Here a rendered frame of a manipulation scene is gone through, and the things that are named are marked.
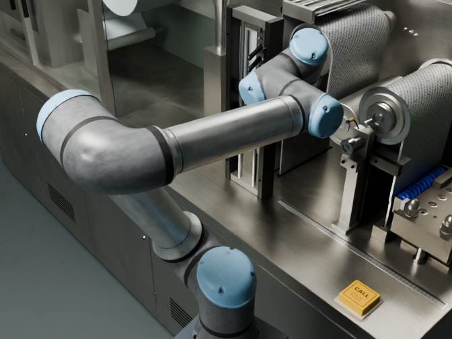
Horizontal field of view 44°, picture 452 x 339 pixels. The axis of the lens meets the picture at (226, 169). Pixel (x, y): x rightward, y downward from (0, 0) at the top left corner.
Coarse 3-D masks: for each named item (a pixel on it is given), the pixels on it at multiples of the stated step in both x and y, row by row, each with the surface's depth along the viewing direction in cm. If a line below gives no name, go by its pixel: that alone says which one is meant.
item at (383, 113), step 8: (376, 104) 133; (384, 104) 133; (368, 112) 136; (376, 112) 134; (384, 112) 132; (392, 112) 132; (376, 120) 135; (384, 120) 134; (392, 120) 132; (376, 128) 136; (384, 128) 134; (392, 128) 134
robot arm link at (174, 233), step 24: (72, 96) 90; (48, 120) 89; (72, 120) 85; (48, 144) 89; (144, 192) 101; (144, 216) 105; (168, 216) 108; (192, 216) 118; (168, 240) 111; (192, 240) 114; (216, 240) 120; (168, 264) 118
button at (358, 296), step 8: (352, 288) 133; (360, 288) 133; (368, 288) 133; (344, 296) 131; (352, 296) 131; (360, 296) 131; (368, 296) 131; (376, 296) 131; (344, 304) 132; (352, 304) 129; (360, 304) 129; (368, 304) 129; (360, 312) 128
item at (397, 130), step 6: (372, 96) 135; (378, 96) 134; (384, 96) 132; (366, 102) 137; (372, 102) 136; (390, 102) 132; (396, 102) 131; (366, 108) 138; (396, 108) 131; (396, 114) 132; (402, 114) 130; (396, 120) 132; (402, 120) 131; (396, 126) 133; (402, 126) 132; (390, 132) 135; (396, 132) 134; (384, 138) 137; (390, 138) 136
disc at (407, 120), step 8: (376, 88) 134; (384, 88) 132; (368, 96) 136; (392, 96) 131; (400, 96) 130; (360, 104) 139; (400, 104) 130; (360, 112) 140; (408, 112) 129; (408, 120) 130; (408, 128) 131; (376, 136) 139; (400, 136) 134; (392, 144) 136
